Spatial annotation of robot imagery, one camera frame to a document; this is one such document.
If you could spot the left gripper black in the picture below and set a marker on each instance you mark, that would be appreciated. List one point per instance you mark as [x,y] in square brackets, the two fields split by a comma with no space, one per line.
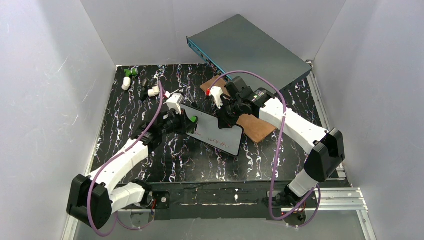
[180,122]

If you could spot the white pipe elbow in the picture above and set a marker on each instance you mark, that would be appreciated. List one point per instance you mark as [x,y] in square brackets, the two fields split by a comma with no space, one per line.
[126,84]

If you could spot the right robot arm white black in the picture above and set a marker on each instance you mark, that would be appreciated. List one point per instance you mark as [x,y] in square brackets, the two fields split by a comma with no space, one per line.
[325,148]

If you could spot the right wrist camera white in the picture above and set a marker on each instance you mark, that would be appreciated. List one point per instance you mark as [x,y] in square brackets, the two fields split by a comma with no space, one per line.
[217,95]

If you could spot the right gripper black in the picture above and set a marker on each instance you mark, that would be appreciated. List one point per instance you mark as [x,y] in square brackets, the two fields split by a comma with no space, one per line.
[227,109]

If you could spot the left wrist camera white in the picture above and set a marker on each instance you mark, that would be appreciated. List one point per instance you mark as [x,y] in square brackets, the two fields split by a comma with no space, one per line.
[174,101]

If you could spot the black wire easel stand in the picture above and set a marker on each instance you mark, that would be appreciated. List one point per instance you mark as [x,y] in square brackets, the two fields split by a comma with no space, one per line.
[187,95]

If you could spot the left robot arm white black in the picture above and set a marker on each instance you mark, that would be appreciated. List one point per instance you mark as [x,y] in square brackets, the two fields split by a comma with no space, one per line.
[94,198]

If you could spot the wooden board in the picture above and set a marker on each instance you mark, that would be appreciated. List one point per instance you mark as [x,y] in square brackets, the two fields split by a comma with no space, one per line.
[255,129]

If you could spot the aluminium frame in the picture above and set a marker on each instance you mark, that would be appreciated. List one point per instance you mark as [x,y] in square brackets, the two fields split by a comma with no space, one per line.
[200,181]

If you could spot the small whiteboard red writing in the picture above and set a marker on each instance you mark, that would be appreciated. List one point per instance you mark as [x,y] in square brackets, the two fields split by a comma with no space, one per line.
[227,140]

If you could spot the white and black fitting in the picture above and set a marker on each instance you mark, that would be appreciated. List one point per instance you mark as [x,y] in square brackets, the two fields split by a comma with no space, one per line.
[147,91]

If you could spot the green pipe fitting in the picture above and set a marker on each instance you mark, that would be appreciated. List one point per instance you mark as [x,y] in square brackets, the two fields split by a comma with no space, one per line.
[131,72]

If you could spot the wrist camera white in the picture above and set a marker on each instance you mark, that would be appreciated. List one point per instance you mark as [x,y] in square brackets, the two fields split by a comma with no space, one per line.
[174,101]
[217,95]

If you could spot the green whiteboard eraser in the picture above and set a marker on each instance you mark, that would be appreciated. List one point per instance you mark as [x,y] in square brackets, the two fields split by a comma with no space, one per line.
[193,119]

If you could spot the teal network switch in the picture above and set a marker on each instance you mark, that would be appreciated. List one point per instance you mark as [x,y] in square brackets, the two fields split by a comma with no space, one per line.
[237,44]

